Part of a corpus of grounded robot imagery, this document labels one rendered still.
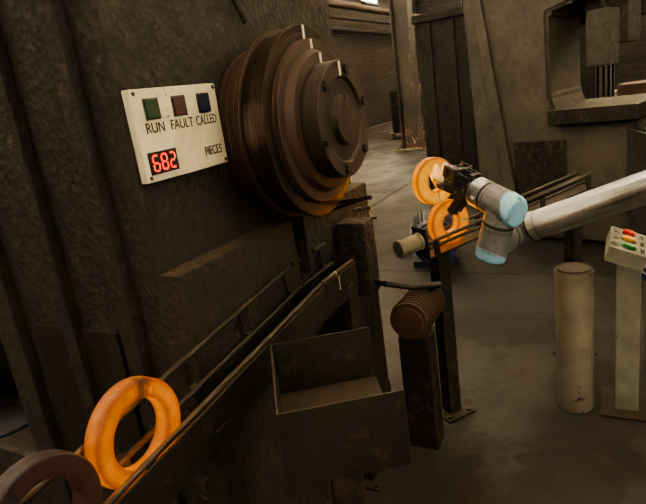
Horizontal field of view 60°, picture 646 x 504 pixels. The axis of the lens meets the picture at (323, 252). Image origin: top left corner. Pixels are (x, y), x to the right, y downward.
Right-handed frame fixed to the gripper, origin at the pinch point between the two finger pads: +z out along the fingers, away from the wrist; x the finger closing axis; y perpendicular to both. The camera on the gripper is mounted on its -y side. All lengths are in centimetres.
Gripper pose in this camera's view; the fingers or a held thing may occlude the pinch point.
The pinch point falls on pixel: (433, 175)
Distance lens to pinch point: 187.5
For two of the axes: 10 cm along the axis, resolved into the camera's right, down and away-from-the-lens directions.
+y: -0.1, -8.6, -5.1
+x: -8.8, 2.5, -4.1
